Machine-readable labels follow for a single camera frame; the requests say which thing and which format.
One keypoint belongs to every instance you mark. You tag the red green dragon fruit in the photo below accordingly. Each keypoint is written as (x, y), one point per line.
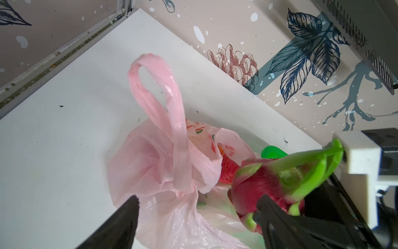
(286, 180)

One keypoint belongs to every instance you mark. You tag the black hanging wall basket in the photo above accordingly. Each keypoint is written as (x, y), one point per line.
(371, 27)

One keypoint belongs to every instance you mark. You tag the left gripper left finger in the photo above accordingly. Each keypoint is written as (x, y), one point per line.
(118, 232)

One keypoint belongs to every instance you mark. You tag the green plastic basket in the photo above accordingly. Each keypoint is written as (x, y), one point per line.
(272, 152)

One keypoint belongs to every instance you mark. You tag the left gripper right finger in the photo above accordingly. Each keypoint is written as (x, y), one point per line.
(283, 231)

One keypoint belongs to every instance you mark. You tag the pink plastic bag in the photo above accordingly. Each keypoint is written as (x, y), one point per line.
(167, 161)

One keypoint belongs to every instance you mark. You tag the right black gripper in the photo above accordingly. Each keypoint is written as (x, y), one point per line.
(336, 222)

